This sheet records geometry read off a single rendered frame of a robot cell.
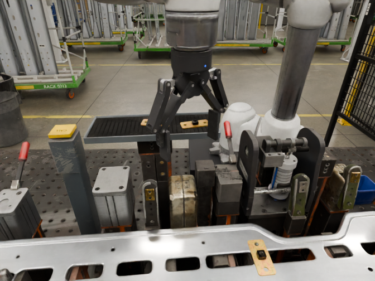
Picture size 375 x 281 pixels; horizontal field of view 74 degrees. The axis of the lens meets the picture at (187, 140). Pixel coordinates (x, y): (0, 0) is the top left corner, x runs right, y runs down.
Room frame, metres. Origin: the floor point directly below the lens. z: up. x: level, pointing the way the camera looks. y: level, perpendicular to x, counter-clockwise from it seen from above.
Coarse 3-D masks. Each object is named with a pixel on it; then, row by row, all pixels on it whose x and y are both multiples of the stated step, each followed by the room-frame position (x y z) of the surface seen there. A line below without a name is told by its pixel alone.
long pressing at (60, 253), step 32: (256, 224) 0.43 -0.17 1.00; (352, 224) 0.43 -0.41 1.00; (0, 256) 0.34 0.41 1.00; (32, 256) 0.34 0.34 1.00; (64, 256) 0.34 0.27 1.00; (96, 256) 0.34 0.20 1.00; (128, 256) 0.34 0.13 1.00; (160, 256) 0.34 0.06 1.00; (192, 256) 0.34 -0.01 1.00; (320, 256) 0.34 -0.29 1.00; (352, 256) 0.34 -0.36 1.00
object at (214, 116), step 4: (208, 112) 0.52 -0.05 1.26; (212, 112) 0.51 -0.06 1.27; (216, 112) 0.51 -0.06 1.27; (208, 116) 0.52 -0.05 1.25; (212, 116) 0.51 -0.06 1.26; (216, 116) 0.50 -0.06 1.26; (208, 120) 0.52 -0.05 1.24; (212, 120) 0.51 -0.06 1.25; (216, 120) 0.50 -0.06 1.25; (208, 124) 0.52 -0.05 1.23; (212, 124) 0.51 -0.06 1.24; (216, 124) 0.50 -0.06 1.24; (208, 128) 0.52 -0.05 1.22; (212, 128) 0.51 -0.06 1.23; (216, 128) 0.50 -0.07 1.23; (208, 132) 0.52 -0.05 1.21; (212, 132) 0.51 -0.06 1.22; (216, 132) 0.50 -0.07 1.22; (208, 136) 0.52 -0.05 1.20; (212, 136) 0.51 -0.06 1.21; (216, 136) 0.50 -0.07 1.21
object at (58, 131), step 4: (68, 124) 0.66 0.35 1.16; (72, 124) 0.66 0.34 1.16; (56, 128) 0.63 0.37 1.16; (60, 128) 0.63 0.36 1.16; (64, 128) 0.63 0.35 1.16; (68, 128) 0.63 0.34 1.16; (72, 128) 0.63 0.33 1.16; (52, 132) 0.61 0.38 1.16; (56, 132) 0.61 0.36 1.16; (60, 132) 0.61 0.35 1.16; (64, 132) 0.61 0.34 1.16; (68, 132) 0.61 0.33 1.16; (72, 132) 0.62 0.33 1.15; (48, 136) 0.60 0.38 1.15; (52, 136) 0.60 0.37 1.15; (56, 136) 0.60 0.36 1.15; (60, 136) 0.60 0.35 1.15; (64, 136) 0.60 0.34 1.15; (68, 136) 0.60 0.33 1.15
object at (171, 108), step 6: (192, 84) 0.45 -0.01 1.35; (174, 90) 0.46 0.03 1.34; (186, 90) 0.44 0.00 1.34; (192, 90) 0.45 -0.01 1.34; (174, 96) 0.45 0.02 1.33; (180, 96) 0.44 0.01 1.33; (186, 96) 0.44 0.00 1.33; (168, 102) 0.45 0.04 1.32; (174, 102) 0.44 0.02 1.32; (180, 102) 0.44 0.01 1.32; (168, 108) 0.44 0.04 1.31; (174, 108) 0.43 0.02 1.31; (168, 114) 0.43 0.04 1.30; (174, 114) 0.43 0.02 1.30; (162, 120) 0.42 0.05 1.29; (168, 120) 0.42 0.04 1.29; (162, 126) 0.41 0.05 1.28; (168, 126) 0.42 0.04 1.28; (162, 132) 0.41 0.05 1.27
